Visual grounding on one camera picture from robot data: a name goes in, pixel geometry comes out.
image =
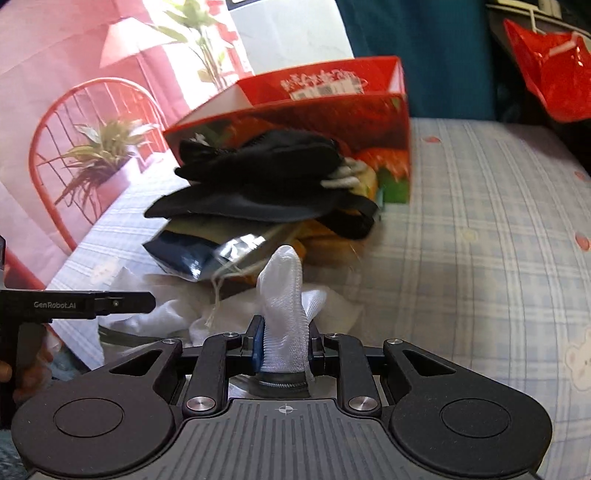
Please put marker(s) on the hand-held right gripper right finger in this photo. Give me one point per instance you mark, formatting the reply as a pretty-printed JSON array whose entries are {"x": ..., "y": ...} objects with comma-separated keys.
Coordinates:
[{"x": 315, "y": 353}]

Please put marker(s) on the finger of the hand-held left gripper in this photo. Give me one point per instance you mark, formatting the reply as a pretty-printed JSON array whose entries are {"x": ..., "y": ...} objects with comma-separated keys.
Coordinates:
[{"x": 124, "y": 303}]

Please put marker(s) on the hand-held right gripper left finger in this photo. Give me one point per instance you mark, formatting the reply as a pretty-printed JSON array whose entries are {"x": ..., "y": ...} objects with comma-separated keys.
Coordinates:
[{"x": 256, "y": 345}]

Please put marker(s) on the white mesh bag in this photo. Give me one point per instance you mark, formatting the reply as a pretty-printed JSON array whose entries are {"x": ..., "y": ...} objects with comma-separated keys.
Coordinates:
[{"x": 281, "y": 304}]

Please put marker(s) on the red strawberry print box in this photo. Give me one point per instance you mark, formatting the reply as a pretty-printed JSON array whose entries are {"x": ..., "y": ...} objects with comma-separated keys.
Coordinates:
[{"x": 323, "y": 115}]

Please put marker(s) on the person's left hand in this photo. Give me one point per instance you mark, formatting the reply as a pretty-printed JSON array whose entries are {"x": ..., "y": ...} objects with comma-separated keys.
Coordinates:
[{"x": 28, "y": 387}]

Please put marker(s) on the white crumpled cloth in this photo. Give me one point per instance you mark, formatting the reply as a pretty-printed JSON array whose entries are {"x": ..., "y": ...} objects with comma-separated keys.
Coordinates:
[{"x": 157, "y": 309}]

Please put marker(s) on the blue foil packet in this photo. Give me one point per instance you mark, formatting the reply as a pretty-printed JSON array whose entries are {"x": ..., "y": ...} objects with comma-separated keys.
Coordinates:
[{"x": 194, "y": 256}]

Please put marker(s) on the plaid bedsheet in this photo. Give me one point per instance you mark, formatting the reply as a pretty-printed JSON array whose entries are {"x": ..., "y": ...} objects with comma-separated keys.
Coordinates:
[{"x": 485, "y": 221}]

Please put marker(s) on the teal cloth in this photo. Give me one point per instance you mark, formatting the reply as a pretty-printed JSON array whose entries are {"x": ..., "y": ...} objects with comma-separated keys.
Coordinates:
[{"x": 415, "y": 55}]

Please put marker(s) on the red plastic bag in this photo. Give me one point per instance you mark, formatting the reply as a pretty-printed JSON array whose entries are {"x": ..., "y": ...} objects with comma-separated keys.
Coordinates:
[{"x": 549, "y": 74}]

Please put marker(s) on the wall poster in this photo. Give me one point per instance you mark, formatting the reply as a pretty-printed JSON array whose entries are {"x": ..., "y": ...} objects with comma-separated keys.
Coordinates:
[{"x": 69, "y": 74}]

